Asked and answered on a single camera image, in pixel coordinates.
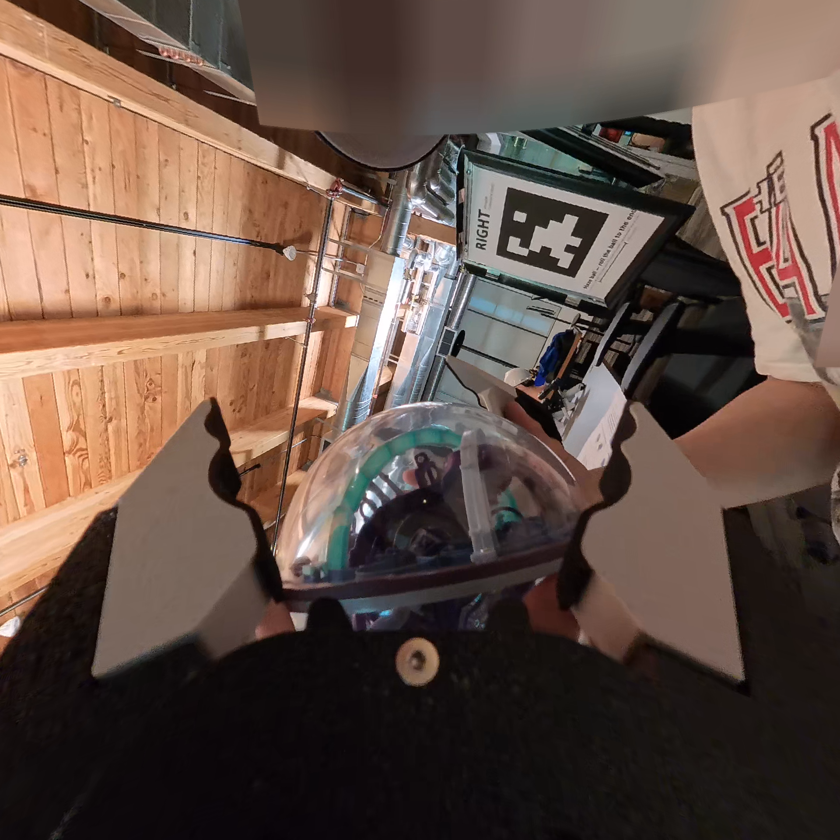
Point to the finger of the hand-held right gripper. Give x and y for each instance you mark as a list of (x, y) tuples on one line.
[(489, 390)]

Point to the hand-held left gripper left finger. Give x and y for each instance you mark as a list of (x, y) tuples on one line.
[(177, 558)]

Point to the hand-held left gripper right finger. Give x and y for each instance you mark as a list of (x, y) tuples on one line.
[(663, 558)]

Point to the clear plastic maze ball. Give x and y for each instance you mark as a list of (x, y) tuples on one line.
[(426, 512)]

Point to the person's right forearm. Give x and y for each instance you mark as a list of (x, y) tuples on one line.
[(768, 439)]

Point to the person's right hand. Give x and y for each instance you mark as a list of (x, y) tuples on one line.
[(551, 443)]

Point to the person's left hand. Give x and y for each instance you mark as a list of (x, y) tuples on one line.
[(551, 610)]

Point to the white stands with blue gear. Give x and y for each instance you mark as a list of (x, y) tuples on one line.
[(558, 358)]

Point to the white paper sheet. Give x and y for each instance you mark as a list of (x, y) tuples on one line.
[(600, 420)]

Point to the framed marker sign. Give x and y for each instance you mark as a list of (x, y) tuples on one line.
[(558, 229)]

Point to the black office chair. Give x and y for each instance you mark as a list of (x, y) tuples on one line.
[(682, 328)]

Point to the silver spiral air duct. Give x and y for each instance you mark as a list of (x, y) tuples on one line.
[(407, 197)]

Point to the black track light rail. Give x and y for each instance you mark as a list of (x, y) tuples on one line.
[(131, 222)]

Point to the grey rectangular air duct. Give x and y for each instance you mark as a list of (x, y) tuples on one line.
[(197, 39)]

